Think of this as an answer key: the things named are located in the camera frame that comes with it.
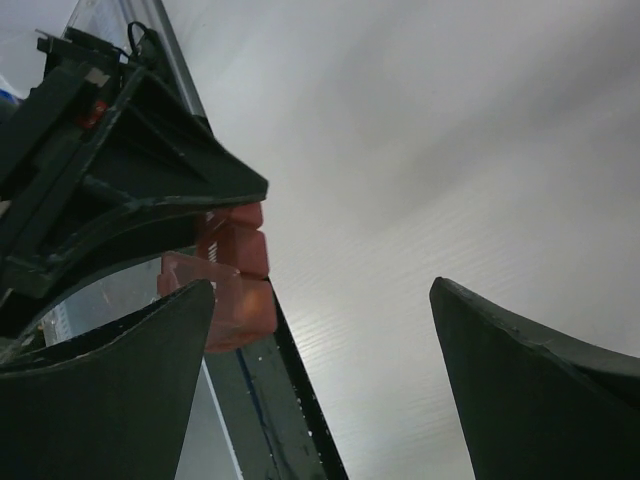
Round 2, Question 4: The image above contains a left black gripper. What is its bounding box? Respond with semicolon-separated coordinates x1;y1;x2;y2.
1;28;268;340

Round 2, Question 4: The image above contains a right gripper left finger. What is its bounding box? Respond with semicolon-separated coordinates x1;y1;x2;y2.
1;280;214;479

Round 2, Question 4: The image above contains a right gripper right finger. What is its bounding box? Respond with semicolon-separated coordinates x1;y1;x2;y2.
429;277;639;479

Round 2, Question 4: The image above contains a red pill organizer box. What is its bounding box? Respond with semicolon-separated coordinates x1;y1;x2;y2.
157;202;277;353

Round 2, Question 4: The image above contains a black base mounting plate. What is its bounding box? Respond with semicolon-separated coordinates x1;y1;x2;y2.
237;298;349;480

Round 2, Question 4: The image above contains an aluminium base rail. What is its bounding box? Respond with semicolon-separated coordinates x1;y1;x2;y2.
154;0;206;118

